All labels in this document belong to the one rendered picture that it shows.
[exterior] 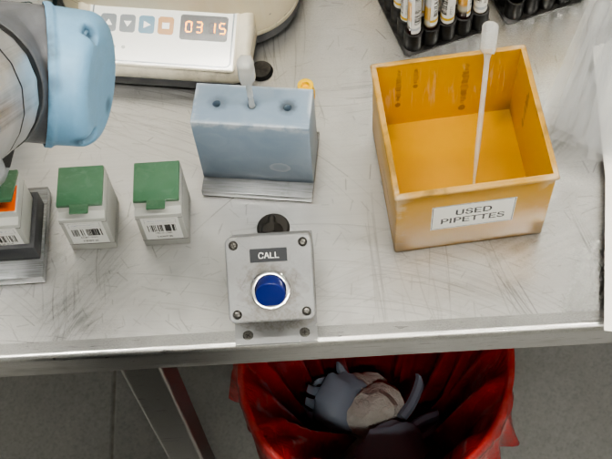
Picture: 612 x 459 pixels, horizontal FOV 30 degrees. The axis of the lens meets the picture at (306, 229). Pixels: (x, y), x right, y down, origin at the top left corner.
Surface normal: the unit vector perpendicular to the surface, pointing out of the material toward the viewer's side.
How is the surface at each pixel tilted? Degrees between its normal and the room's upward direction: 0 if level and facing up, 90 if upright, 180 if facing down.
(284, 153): 90
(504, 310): 0
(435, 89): 90
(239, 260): 30
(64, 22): 15
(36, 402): 0
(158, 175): 0
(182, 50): 25
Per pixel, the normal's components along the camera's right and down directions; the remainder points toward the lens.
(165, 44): -0.10, -0.04
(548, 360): -0.05, -0.46
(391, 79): 0.12, 0.88
